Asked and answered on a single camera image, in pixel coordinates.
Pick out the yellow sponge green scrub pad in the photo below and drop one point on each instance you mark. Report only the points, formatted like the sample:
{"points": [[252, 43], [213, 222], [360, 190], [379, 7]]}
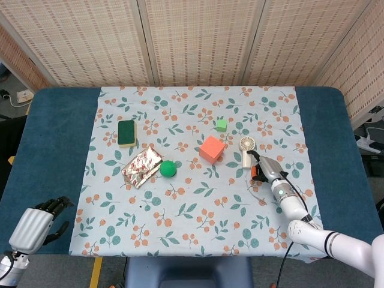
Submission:
{"points": [[126, 132]]}

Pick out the small green cube block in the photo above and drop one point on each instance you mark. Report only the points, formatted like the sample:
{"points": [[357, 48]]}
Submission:
{"points": [[222, 125]]}

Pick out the woven folding screen panel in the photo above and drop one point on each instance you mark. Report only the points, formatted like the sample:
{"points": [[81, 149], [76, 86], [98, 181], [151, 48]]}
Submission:
{"points": [[84, 42], [306, 42], [204, 42], [18, 57], [360, 75]]}

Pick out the green ball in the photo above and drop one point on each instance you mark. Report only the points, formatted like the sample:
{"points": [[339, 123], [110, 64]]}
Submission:
{"points": [[168, 169]]}

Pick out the floral print tablecloth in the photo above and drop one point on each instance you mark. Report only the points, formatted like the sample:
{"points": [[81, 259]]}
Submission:
{"points": [[192, 192]]}

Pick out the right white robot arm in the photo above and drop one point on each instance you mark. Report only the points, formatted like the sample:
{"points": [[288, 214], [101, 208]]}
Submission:
{"points": [[295, 207]]}

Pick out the white handheld mini fan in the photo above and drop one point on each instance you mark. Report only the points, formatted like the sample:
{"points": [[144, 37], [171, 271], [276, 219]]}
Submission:
{"points": [[246, 160]]}

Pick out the blue table cover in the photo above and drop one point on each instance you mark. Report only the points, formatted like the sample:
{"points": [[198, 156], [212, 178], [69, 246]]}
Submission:
{"points": [[54, 144]]}

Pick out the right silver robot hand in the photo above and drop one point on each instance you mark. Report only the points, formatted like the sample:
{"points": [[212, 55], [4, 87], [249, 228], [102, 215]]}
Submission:
{"points": [[270, 169]]}

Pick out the white floor adapter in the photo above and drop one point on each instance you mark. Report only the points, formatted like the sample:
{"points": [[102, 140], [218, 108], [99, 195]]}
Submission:
{"points": [[24, 96]]}

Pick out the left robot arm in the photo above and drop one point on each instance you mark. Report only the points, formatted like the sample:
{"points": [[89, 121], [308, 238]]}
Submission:
{"points": [[12, 267]]}

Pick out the orange cube block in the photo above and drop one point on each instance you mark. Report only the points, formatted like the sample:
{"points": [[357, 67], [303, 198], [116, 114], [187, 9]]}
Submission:
{"points": [[211, 148]]}

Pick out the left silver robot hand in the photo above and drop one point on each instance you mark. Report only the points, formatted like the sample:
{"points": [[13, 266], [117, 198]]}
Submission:
{"points": [[30, 229]]}

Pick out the crumpled silver foil wrapper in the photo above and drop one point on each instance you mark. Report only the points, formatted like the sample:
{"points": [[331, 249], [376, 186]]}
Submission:
{"points": [[141, 168]]}

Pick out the white power strip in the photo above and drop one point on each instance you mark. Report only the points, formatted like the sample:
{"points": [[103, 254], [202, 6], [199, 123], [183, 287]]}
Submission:
{"points": [[367, 144]]}

